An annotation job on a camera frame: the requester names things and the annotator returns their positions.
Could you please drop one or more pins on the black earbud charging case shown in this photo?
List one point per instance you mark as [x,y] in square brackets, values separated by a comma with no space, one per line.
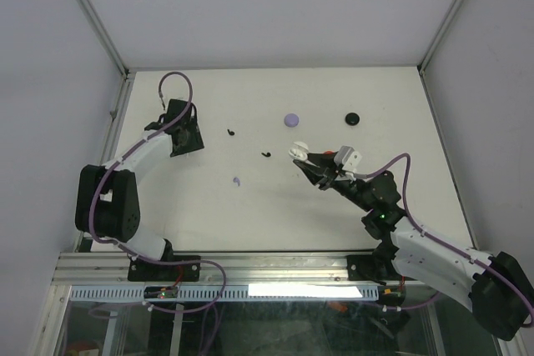
[352,119]

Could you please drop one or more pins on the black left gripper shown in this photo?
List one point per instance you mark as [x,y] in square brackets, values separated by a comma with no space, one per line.
[196,143]

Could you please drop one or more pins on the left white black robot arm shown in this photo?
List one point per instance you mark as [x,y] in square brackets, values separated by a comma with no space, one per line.
[108,204]

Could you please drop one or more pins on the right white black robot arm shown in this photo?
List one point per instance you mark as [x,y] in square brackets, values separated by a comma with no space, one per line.
[494,288]

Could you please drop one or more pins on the white slotted cable duct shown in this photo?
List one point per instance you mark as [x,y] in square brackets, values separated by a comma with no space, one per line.
[253,292]

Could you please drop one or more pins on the aluminium mounting rail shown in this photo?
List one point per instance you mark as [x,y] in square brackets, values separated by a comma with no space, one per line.
[239,268]

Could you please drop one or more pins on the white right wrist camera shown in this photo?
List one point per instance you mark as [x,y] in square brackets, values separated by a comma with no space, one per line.
[347,160]

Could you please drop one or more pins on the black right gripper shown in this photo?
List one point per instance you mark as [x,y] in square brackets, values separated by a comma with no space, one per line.
[321,169]

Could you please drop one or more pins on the white earbud charging case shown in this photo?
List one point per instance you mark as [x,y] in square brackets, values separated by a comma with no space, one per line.
[299,151]

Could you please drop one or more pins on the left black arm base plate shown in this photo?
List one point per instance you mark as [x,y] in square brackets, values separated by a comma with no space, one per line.
[185,267]

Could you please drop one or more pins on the purple earbud charging case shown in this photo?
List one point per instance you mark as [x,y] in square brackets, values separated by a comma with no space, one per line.
[291,120]

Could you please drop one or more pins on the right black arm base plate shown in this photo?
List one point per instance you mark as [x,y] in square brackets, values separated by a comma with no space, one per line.
[367,267]

